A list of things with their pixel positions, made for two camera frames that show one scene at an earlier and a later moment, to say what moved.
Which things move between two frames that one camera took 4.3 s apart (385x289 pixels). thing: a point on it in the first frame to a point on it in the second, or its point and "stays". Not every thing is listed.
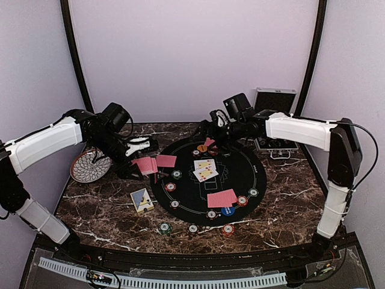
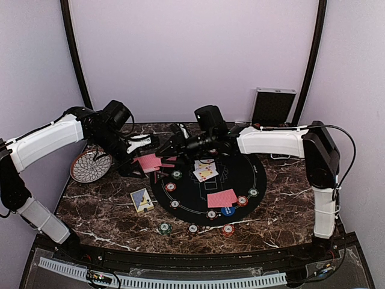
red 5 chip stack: (228, 230) stays
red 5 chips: (213, 152) stays
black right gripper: (212, 125) to (179, 147)
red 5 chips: (170, 186) stays
